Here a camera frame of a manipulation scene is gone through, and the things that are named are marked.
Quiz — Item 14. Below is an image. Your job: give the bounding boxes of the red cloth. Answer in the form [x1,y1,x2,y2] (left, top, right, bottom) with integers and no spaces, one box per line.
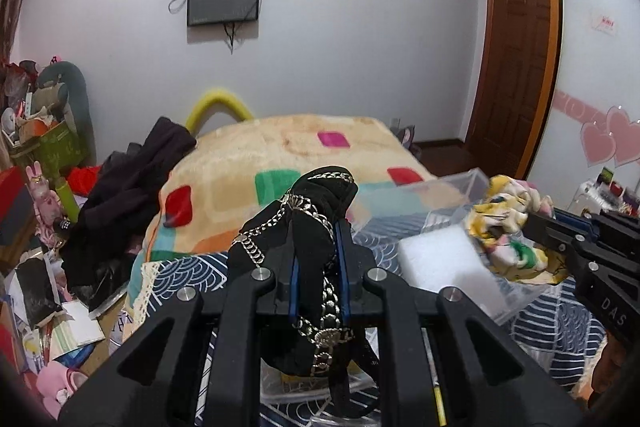
[66,166,104,196]

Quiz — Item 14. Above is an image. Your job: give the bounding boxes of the black photo print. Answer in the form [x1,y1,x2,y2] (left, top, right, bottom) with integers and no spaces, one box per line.
[14,257,65,329]

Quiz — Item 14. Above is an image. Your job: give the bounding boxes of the brown wooden door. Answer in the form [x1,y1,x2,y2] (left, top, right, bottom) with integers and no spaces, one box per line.
[464,0,560,168]

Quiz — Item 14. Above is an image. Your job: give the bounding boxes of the grey green plush cushion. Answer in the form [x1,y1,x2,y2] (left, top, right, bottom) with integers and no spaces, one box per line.
[36,61,97,158]

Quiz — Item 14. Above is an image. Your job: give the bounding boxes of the green cardboard box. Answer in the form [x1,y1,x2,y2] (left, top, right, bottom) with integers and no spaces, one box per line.
[9,119,89,168]

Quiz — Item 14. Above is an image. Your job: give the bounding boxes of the white booklet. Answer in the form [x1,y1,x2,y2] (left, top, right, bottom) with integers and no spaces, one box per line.
[46,301,107,359]

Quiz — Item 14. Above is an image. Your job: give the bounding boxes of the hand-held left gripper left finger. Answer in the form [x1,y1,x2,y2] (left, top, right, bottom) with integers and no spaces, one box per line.
[59,206,302,427]

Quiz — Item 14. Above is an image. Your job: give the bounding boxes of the person's right hand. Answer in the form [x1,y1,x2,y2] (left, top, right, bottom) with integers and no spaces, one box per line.
[589,336,632,414]

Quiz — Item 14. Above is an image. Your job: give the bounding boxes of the red box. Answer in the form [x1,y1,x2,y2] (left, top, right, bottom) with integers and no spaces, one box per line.
[0,167,40,249]

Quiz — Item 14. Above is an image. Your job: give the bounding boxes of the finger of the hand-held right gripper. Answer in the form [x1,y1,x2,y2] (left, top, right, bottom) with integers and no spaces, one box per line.
[520,224,596,280]
[529,207,603,235]

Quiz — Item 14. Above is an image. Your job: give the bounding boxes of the blue wave pattern bedsheet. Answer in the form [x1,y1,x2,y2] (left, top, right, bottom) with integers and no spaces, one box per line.
[107,206,608,427]

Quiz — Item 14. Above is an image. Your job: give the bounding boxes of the pink slippers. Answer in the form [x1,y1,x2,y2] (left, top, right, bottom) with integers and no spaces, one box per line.
[36,363,95,419]

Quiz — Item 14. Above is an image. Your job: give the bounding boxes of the yellow floral cloth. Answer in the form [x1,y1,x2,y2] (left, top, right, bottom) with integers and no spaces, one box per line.
[462,175,572,286]

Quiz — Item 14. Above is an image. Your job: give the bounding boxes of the pink rabbit toy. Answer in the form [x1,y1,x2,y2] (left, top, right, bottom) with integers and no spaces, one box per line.
[26,161,65,239]

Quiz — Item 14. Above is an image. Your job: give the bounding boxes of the green bottle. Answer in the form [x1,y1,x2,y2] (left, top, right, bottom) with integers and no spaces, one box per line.
[55,179,82,224]

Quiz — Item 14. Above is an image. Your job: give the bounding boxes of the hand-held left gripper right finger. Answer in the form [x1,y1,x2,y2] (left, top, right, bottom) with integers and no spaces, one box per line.
[335,219,587,427]

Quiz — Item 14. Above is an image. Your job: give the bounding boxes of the yellow foam tube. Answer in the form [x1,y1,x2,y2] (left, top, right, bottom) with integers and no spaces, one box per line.
[185,88,255,138]

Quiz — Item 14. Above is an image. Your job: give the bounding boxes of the dark bag with pink print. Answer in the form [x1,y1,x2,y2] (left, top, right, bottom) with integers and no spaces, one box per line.
[394,121,422,158]

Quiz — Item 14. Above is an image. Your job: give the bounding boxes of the clear plastic storage box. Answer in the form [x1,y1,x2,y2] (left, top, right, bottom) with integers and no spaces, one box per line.
[260,169,553,424]

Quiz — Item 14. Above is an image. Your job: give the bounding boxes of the pink heart wall stickers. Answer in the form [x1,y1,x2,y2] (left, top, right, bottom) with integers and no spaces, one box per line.
[579,105,640,168]

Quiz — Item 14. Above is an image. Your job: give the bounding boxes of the black hanging cable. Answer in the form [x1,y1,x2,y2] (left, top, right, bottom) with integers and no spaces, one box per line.
[222,21,242,56]

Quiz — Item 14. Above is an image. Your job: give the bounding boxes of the beige blanket with coloured squares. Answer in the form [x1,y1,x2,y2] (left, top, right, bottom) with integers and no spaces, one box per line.
[142,114,453,259]

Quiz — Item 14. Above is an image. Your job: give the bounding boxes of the white side table with clutter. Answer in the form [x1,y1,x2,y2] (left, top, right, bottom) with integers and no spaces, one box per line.
[574,167,640,219]

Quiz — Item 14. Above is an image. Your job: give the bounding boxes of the black garment with silver chain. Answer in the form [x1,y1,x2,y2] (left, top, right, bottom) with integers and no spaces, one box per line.
[227,165,382,419]

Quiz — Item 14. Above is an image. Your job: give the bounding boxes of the white foam block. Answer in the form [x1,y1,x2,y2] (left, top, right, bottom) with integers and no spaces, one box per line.
[397,227,507,314]

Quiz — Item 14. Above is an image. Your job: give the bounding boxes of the pile of dark clothes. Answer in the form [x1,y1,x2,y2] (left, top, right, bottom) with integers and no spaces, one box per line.
[62,117,198,304]

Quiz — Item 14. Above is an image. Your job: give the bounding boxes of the white wall sticker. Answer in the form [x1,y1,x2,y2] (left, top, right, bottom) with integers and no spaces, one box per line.
[589,11,619,36]

